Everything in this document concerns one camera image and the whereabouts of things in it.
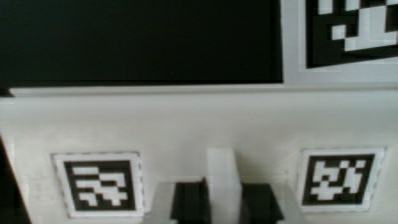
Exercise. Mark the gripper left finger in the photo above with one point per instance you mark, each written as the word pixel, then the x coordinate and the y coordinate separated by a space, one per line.
pixel 190 211

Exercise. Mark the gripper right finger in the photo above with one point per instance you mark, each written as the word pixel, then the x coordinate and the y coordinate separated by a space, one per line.
pixel 259 210

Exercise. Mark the flat white panel with tags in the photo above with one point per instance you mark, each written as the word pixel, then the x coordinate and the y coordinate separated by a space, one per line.
pixel 339 42

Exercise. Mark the white cabinet door with knob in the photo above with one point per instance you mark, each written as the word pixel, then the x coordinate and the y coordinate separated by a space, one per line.
pixel 200 128

